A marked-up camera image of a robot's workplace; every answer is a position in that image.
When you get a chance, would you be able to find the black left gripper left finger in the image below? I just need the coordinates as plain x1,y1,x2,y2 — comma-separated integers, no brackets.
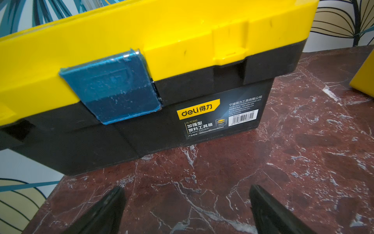
63,186,126,234

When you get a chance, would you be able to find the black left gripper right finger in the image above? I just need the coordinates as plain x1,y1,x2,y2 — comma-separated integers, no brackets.
249,185,315,234

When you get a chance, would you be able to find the yellow plastic drawer cabinet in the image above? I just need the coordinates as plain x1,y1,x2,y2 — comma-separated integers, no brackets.
350,51,374,97

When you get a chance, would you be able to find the yellow black plastic toolbox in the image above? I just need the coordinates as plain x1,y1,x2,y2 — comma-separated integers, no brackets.
1,1,318,176

